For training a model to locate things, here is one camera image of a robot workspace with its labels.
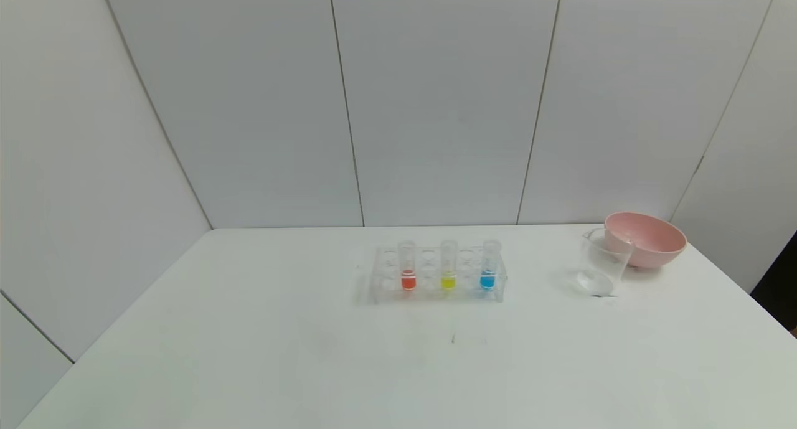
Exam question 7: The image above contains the blue pigment test tube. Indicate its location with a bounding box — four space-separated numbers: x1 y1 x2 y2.
481 239 502 291

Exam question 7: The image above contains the red pigment test tube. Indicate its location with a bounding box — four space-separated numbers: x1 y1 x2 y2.
398 241 418 291

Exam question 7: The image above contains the clear acrylic test tube rack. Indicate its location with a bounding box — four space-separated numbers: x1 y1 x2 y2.
358 243 508 305

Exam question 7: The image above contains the clear glass beaker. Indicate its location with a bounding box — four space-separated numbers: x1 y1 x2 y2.
574 228 636 298

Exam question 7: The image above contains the yellow pigment test tube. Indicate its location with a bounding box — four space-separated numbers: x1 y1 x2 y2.
440 240 460 291

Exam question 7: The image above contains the pink bowl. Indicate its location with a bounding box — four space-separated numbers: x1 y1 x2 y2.
605 212 688 270

